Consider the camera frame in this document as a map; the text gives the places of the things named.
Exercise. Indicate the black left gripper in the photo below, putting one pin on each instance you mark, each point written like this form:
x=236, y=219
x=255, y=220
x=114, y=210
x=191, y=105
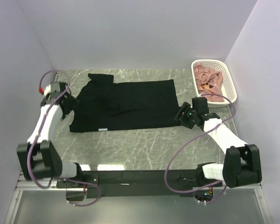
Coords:
x=72, y=102

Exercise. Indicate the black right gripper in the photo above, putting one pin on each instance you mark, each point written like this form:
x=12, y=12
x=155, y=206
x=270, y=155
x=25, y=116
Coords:
x=185, y=108

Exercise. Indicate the black t shirt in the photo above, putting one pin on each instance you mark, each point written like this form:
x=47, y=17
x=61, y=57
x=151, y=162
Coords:
x=105, y=105

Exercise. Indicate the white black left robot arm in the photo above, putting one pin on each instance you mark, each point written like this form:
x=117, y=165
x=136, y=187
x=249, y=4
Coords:
x=38, y=155

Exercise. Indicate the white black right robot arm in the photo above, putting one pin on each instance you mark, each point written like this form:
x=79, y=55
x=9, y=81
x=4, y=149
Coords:
x=241, y=164

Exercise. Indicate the pink t shirt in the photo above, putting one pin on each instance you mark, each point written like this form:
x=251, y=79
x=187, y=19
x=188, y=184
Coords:
x=208, y=80

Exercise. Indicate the white perforated plastic basket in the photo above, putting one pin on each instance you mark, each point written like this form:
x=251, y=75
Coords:
x=228, y=88

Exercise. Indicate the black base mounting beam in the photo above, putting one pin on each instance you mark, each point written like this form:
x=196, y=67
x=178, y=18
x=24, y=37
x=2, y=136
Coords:
x=137, y=183

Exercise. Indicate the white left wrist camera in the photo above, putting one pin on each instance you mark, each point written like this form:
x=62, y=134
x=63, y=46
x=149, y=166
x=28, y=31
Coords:
x=45, y=91

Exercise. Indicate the aluminium extrusion rail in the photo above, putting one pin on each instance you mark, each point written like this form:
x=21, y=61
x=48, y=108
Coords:
x=23, y=184

